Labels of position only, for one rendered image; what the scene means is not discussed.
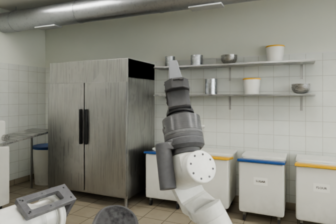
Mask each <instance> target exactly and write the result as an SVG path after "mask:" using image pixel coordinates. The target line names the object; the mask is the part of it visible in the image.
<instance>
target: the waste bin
mask: <svg viewBox="0 0 336 224"><path fill-rule="evenodd" d="M33 170H34V183H35V185H38V186H48V143H42V144H36V145H33Z"/></svg>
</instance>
